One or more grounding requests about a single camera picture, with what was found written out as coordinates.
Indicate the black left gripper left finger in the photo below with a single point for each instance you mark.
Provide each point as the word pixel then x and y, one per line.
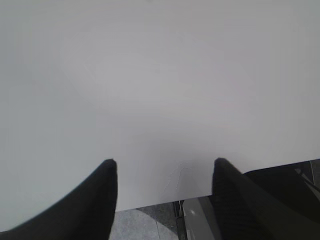
pixel 86 213

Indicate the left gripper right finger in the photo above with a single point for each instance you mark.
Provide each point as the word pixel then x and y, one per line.
pixel 245 211

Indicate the grey table leg frame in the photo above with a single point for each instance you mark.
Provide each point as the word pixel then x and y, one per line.
pixel 195 219

